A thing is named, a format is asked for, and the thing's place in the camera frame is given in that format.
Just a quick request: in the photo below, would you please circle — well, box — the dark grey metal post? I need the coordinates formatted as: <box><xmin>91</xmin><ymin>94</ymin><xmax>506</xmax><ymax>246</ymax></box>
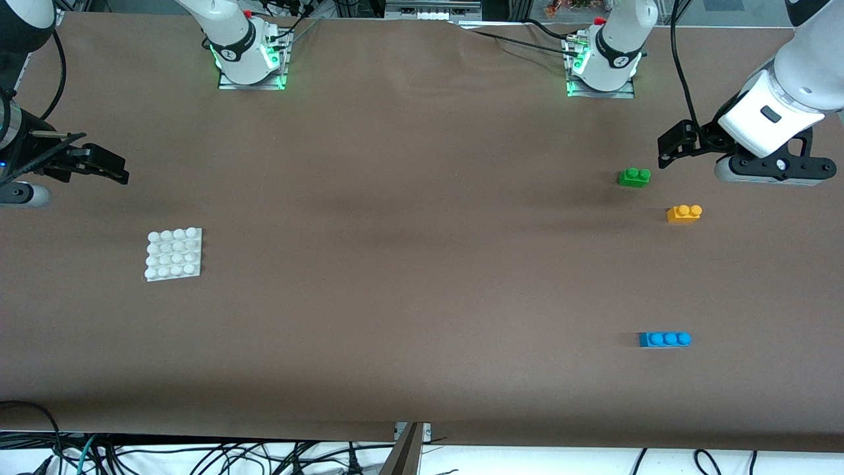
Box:
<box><xmin>378</xmin><ymin>422</ymin><xmax>424</xmax><ymax>475</ymax></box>

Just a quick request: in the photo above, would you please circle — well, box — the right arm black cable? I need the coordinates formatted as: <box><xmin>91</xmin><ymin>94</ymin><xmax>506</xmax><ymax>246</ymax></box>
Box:
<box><xmin>30</xmin><ymin>26</ymin><xmax>86</xmax><ymax>141</ymax></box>

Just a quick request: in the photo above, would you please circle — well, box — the black looped floor cable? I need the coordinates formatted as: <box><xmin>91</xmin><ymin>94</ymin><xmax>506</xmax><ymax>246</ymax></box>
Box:
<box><xmin>0</xmin><ymin>400</ymin><xmax>63</xmax><ymax>475</ymax></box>

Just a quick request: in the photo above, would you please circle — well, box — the orange clutter item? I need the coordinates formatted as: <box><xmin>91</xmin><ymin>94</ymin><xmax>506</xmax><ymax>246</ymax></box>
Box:
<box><xmin>544</xmin><ymin>0</ymin><xmax>594</xmax><ymax>17</ymax></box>

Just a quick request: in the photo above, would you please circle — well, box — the blue three-stud block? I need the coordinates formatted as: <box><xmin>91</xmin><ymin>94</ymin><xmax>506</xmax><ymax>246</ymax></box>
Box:
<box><xmin>638</xmin><ymin>331</ymin><xmax>692</xmax><ymax>348</ymax></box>

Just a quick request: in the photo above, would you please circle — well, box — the white studded base plate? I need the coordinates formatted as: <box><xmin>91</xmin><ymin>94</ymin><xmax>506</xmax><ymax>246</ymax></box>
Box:
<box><xmin>144</xmin><ymin>227</ymin><xmax>203</xmax><ymax>283</ymax></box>

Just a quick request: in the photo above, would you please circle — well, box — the black table cable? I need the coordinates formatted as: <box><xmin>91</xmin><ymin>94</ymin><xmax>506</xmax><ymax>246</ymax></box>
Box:
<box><xmin>469</xmin><ymin>29</ymin><xmax>581</xmax><ymax>51</ymax></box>

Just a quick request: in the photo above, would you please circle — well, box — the thin black base cable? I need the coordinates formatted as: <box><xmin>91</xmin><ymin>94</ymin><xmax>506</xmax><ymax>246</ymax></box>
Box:
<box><xmin>264</xmin><ymin>0</ymin><xmax>324</xmax><ymax>50</ymax></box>

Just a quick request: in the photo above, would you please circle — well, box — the black floor cable tangle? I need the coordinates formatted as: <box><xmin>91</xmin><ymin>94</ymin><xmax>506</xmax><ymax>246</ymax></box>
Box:
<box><xmin>99</xmin><ymin>439</ymin><xmax>396</xmax><ymax>475</ymax></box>

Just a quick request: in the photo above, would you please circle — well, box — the teal floor cable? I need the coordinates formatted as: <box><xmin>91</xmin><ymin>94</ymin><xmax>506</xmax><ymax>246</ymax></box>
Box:
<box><xmin>74</xmin><ymin>434</ymin><xmax>100</xmax><ymax>475</ymax></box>

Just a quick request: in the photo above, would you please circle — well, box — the silver metal bracket plate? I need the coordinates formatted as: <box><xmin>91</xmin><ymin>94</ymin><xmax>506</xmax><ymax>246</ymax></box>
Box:
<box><xmin>394</xmin><ymin>422</ymin><xmax>433</xmax><ymax>443</ymax></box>

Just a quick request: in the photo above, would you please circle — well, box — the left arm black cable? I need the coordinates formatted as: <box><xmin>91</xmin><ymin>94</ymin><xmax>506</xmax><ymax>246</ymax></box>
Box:
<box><xmin>671</xmin><ymin>0</ymin><xmax>701</xmax><ymax>129</ymax></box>

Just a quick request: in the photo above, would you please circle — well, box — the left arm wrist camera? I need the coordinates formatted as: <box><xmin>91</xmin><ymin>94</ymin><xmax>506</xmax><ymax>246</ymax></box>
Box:
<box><xmin>714</xmin><ymin>129</ymin><xmax>837</xmax><ymax>187</ymax></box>

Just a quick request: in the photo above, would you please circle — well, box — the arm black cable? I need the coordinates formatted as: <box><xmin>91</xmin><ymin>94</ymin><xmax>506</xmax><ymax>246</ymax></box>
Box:
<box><xmin>671</xmin><ymin>0</ymin><xmax>701</xmax><ymax>129</ymax></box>
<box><xmin>30</xmin><ymin>26</ymin><xmax>86</xmax><ymax>141</ymax></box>

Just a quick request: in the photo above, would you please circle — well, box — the brown table cloth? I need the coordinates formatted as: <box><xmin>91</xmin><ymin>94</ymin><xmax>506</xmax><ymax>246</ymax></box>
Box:
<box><xmin>0</xmin><ymin>12</ymin><xmax>844</xmax><ymax>455</ymax></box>

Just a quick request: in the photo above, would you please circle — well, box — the white power strip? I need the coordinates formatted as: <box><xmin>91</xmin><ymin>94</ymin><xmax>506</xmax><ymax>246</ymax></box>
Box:
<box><xmin>384</xmin><ymin>0</ymin><xmax>483</xmax><ymax>22</ymax></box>

